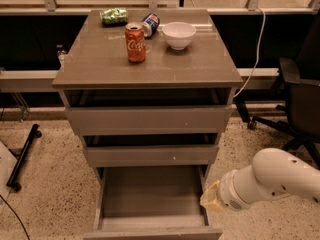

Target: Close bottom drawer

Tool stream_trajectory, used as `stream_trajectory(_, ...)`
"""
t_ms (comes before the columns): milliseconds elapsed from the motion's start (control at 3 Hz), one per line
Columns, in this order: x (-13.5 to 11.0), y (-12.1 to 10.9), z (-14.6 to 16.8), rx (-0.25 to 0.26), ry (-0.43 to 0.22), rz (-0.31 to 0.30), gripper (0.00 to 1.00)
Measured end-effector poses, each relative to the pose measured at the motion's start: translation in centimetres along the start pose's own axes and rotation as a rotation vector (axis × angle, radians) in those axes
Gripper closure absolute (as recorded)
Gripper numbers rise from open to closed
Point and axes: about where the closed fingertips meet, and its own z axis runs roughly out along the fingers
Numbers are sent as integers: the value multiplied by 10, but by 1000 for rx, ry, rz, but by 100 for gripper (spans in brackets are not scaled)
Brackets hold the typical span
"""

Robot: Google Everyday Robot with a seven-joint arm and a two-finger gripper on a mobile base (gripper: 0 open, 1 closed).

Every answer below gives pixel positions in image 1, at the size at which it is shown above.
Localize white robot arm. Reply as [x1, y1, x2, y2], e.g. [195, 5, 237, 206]
[200, 148, 320, 212]

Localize grey top drawer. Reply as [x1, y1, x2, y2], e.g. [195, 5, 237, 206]
[63, 89, 233, 137]

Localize black office chair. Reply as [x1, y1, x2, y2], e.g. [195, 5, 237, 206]
[247, 13, 320, 168]

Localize white bowl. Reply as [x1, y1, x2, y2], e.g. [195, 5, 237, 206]
[162, 22, 196, 50]

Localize white cable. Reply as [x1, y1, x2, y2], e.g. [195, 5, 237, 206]
[232, 7, 267, 99]

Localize grey bottom drawer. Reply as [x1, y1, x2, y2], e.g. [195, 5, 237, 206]
[83, 165, 222, 240]

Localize blue Pepsi can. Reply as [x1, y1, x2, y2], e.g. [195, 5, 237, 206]
[141, 13, 160, 38]

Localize black wheeled stand base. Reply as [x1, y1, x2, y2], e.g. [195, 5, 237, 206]
[6, 124, 42, 192]

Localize grey drawer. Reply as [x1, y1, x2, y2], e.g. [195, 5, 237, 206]
[83, 165, 222, 240]
[63, 89, 233, 137]
[84, 133, 218, 167]

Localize green crumpled can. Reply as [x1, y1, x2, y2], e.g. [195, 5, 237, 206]
[100, 8, 128, 26]

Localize black floor cable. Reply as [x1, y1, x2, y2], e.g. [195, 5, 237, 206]
[0, 195, 31, 240]

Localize grey middle drawer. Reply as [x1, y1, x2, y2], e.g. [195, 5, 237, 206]
[84, 133, 218, 167]

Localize grey drawer cabinet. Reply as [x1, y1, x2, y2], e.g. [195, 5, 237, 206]
[51, 7, 244, 182]

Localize orange Coca-Cola can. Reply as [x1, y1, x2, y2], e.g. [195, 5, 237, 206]
[125, 22, 146, 63]

